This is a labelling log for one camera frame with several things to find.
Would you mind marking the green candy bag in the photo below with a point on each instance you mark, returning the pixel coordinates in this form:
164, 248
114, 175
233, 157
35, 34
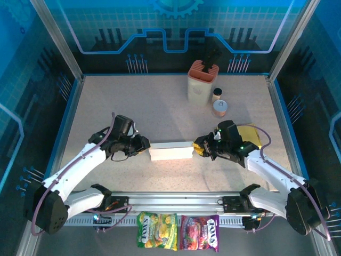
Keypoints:
157, 230

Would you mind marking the white paper box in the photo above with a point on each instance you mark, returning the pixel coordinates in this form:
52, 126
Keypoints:
170, 152

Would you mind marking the orange printed tin can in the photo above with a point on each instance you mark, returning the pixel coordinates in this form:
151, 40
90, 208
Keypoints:
220, 106

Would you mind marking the purple candy bag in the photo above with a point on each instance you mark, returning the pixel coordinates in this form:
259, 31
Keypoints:
198, 233

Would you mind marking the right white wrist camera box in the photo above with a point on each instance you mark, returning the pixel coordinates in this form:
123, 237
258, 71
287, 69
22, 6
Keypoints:
218, 135

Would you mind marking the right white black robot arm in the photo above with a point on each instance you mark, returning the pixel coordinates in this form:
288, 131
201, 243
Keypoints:
274, 170

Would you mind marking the aluminium frame post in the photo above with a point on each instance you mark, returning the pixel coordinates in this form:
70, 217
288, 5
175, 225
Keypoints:
59, 40
291, 40

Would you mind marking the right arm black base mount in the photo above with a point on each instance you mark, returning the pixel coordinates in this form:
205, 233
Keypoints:
231, 204

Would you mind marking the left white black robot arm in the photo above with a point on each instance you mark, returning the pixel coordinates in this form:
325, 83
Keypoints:
80, 165

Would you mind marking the black connector module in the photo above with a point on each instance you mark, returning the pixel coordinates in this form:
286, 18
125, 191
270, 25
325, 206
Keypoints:
250, 224
104, 221

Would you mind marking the beige knife block orange top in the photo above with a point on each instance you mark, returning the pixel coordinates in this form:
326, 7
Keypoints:
198, 88

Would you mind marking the small jar black lid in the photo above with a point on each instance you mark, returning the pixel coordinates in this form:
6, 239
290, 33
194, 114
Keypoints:
217, 94

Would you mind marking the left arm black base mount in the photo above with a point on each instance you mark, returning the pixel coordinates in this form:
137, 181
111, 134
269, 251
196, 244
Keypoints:
120, 204

